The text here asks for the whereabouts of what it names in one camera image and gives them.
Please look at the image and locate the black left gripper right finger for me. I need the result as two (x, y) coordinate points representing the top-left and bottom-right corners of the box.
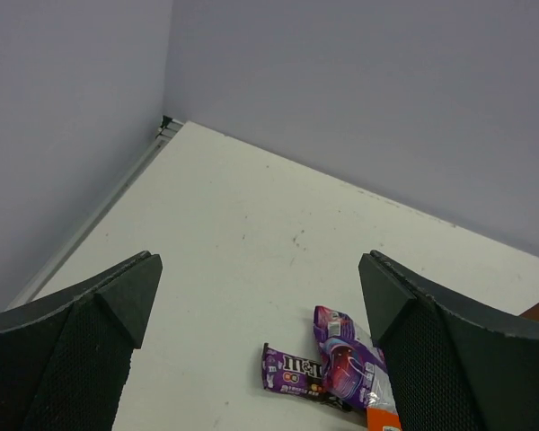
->
(358, 251), (539, 430)

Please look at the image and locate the purple snack bag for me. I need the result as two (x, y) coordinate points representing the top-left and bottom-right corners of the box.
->
(313, 305), (396, 412)

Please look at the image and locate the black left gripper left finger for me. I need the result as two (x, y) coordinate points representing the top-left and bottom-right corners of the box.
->
(0, 251), (163, 430)

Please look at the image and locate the orange Fox's candy bag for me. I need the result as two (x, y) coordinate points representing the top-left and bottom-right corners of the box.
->
(367, 407), (402, 431)

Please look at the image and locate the purple M&M's candy pack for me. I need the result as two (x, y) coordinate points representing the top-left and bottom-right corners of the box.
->
(261, 343), (353, 412)

